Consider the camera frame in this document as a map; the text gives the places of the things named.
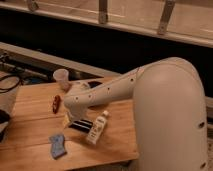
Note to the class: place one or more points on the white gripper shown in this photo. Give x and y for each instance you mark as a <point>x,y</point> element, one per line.
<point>75,113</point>

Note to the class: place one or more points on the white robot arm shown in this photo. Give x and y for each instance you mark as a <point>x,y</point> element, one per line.
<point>169,112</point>

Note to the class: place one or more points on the red brown small object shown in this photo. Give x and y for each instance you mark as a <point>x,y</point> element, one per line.
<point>56,104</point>

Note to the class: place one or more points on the white plastic bottle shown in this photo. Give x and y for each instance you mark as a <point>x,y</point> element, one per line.
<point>97,128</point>

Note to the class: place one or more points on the dark blue bowl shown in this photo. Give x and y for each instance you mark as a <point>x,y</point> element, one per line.
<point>93,84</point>

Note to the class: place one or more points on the metal window bracket middle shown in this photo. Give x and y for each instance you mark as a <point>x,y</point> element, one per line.
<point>103,11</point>

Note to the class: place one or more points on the metal window bracket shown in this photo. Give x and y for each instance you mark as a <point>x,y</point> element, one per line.
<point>103,11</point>
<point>165,17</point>

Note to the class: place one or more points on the metal window bracket right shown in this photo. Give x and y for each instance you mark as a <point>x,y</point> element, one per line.
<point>165,17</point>

